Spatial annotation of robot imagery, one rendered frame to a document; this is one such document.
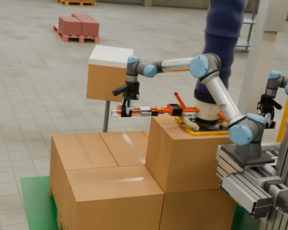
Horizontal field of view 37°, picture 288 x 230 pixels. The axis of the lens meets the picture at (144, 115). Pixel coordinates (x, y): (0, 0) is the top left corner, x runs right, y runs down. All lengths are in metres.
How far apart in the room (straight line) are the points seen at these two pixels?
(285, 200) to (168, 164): 0.86
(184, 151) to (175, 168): 0.13
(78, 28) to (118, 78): 5.27
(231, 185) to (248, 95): 2.12
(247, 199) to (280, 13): 2.34
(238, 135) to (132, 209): 0.97
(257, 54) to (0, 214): 2.69
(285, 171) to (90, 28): 7.35
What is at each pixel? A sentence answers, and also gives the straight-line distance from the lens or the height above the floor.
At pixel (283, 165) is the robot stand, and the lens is 2.52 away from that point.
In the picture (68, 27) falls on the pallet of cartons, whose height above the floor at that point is 0.30.
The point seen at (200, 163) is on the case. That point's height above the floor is 0.76.
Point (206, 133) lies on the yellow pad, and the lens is 2.87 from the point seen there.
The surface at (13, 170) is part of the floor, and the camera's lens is 4.15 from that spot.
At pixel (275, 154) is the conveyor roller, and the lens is 3.90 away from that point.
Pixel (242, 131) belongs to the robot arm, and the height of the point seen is 1.23.
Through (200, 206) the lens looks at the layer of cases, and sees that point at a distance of 3.12.
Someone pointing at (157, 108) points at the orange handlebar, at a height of 1.09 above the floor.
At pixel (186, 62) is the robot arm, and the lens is 2.54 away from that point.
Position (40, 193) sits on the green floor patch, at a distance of 3.82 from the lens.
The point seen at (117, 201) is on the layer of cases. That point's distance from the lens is 2.82.
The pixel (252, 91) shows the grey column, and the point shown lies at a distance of 4.36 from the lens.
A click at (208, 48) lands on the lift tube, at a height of 1.50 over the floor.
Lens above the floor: 2.06
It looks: 21 degrees down
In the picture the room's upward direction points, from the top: 7 degrees clockwise
